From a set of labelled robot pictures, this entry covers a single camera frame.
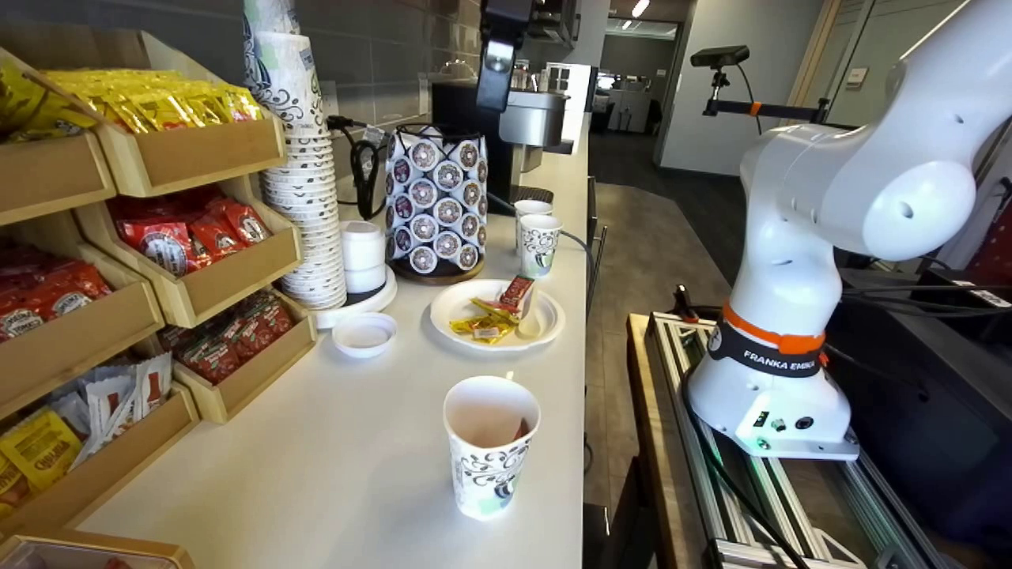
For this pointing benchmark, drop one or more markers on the stack of white lids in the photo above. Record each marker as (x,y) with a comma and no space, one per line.
(364,257)

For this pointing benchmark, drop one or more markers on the wood and aluminium robot stand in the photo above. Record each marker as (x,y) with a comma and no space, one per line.
(729,507)

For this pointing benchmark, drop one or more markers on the pile of white packets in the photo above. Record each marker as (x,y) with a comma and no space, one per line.
(114,398)

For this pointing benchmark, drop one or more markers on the empty patterned paper cup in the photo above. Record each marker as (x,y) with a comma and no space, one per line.
(537,249)
(531,208)

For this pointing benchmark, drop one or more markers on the yellow sachet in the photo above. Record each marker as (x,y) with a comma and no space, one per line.
(480,331)
(491,310)

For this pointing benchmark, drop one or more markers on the Keurig coffee machine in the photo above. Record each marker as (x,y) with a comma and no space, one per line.
(537,116)

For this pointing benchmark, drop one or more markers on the pile of yellow packets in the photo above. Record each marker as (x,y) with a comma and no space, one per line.
(26,105)
(37,453)
(159,100)

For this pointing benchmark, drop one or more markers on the patterned paper cup holding sachet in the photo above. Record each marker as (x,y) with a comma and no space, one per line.
(491,476)

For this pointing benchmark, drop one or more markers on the white sachet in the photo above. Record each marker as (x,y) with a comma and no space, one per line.
(530,326)

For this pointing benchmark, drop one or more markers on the red sachet inside cup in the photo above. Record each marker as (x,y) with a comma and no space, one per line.
(523,430)

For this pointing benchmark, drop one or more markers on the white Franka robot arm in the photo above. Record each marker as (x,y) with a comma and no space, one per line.
(800,210)

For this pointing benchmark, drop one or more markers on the wooden display rack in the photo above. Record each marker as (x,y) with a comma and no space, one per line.
(190,159)

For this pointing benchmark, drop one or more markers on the single white cup lid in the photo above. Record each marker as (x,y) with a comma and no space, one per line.
(364,335)

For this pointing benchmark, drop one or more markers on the white paper plate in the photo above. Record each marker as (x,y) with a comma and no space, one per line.
(453,300)

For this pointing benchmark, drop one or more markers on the pile of red packets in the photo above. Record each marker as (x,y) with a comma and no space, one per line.
(47,288)
(237,334)
(178,237)

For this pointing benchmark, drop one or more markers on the tall stack of paper cups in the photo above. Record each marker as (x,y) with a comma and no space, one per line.
(301,159)

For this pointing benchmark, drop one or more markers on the wooden tea box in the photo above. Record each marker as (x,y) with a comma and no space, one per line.
(95,546)

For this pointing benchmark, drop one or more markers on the black camera on tripod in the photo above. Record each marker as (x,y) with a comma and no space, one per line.
(719,55)

